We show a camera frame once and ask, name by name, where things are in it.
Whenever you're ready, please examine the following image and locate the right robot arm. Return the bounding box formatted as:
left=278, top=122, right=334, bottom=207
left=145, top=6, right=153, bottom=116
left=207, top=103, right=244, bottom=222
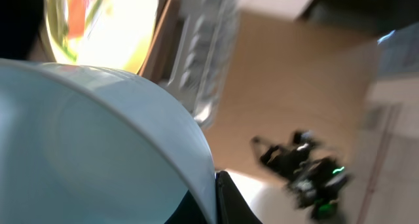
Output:
left=250, top=130, right=352, bottom=223

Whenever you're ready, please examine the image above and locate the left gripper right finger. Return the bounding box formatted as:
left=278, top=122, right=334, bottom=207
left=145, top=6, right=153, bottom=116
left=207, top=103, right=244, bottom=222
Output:
left=165, top=171, right=262, bottom=224

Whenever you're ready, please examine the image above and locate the light blue bowl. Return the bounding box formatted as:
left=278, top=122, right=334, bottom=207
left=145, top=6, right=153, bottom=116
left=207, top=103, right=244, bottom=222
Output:
left=1, top=59, right=217, bottom=223

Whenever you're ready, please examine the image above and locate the dark brown serving tray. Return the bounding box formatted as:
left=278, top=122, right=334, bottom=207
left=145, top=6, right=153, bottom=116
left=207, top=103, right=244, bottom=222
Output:
left=138, top=0, right=181, bottom=83

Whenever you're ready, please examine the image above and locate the green orange snack wrapper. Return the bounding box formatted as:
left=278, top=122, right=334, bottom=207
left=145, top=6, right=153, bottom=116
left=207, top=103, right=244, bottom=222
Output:
left=61, top=0, right=103, bottom=62

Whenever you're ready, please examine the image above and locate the grey plastic dishwasher rack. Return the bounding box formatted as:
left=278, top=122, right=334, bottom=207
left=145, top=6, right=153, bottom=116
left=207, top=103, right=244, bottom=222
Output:
left=158, top=0, right=239, bottom=128

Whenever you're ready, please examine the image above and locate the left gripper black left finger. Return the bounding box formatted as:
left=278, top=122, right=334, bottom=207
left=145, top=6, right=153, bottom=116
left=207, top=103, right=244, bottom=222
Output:
left=1, top=0, right=44, bottom=60

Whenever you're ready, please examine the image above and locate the yellow round plate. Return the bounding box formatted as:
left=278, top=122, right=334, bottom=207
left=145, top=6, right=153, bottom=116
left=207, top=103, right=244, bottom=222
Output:
left=41, top=0, right=158, bottom=73

